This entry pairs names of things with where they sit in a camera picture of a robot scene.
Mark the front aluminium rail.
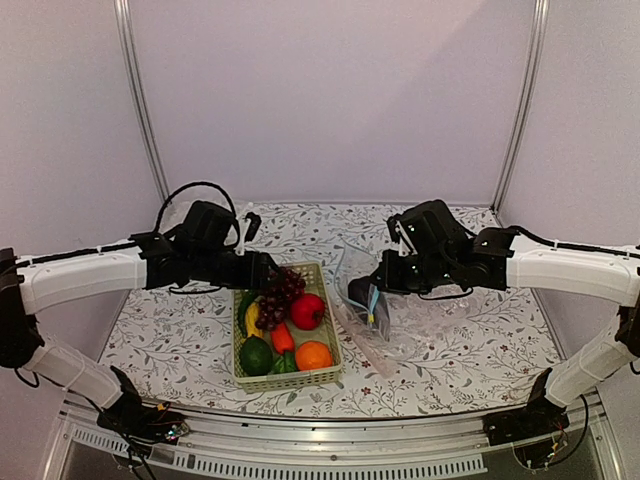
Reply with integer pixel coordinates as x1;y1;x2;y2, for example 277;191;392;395
55;405;606;479

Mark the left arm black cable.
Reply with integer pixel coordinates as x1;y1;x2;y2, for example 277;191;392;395
152;181;239;236

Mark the orange carrot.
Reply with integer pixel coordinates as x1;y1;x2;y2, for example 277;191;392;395
270;323;295;355

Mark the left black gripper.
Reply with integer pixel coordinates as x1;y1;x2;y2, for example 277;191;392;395
190;248;284;290

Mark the right aluminium frame post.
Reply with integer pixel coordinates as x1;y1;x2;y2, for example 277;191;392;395
491;0;550;216

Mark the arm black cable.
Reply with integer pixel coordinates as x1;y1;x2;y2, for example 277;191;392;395
509;224;640;259
152;181;239;236

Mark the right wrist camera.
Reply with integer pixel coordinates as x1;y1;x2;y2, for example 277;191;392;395
386;214;416;257

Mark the purple eggplant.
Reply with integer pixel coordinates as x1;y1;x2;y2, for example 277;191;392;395
347;277;391;342

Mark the dark red grape bunch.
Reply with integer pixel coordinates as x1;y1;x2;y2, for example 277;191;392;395
256;267;306;331

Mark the red apple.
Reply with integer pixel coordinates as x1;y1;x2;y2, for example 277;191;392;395
290;293;326;331

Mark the clear zip bag blue zipper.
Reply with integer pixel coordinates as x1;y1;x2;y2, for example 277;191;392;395
332;242;399;378

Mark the crumpled clear plastic bag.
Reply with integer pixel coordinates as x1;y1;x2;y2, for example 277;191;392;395
386;285;475;365

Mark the aluminium frame post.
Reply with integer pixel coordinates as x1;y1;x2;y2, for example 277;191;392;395
113;0;170;202
491;0;550;216

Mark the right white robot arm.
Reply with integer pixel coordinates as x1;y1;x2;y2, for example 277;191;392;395
371;228;639;436

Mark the green leafy vegetable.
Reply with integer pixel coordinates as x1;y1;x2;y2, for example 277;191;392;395
268;351;298;375

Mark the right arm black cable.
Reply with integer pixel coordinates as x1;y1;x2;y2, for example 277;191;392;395
509;224;640;259

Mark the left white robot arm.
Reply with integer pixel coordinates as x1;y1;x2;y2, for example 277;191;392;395
1;233;277;437

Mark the green plastic basket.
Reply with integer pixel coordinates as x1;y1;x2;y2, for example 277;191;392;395
231;262;342;393

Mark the green cucumber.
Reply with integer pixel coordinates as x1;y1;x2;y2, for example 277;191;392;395
236;290;258;337

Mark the yellow corn cob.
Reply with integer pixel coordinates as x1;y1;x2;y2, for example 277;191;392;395
244;301;264;338

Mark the green pepper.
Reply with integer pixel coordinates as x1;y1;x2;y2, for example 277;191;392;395
239;336;273;376

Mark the left aluminium frame post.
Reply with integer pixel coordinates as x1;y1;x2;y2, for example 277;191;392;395
113;0;170;202

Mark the orange fruit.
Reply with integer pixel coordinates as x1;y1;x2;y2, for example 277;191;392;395
295;341;333;371

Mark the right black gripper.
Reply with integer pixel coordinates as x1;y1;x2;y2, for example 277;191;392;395
370;249;456;295

